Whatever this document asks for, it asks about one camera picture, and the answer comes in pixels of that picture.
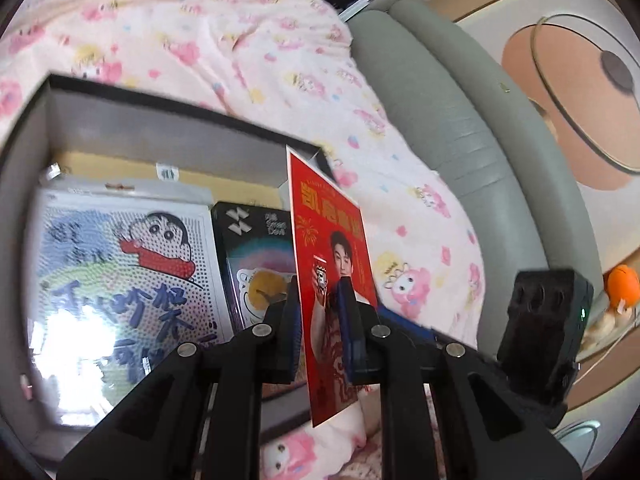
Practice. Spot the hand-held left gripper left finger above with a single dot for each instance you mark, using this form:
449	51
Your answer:
287	340

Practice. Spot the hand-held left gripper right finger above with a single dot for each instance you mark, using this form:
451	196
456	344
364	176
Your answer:
346	320

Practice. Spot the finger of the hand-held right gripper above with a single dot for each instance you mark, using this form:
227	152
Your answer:
480	352

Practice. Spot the red portrait card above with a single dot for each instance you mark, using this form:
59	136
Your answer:
325	210

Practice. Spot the black grey cardboard box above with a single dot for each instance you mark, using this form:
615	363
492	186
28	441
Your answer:
150	130

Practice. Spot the orange plush toy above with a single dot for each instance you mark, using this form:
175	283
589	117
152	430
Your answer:
622	285

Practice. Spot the black phone accessory packet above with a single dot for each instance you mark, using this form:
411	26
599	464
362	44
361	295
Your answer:
250	240

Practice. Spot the cartoon boy bead packet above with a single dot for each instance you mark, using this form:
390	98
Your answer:
100	270

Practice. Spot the grey padded headboard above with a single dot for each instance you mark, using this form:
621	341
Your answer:
450	110

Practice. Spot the pink cartoon printed blanket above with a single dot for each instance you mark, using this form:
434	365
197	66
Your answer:
200	50

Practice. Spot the cartoon wall mural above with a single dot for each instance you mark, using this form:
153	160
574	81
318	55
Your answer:
565	125

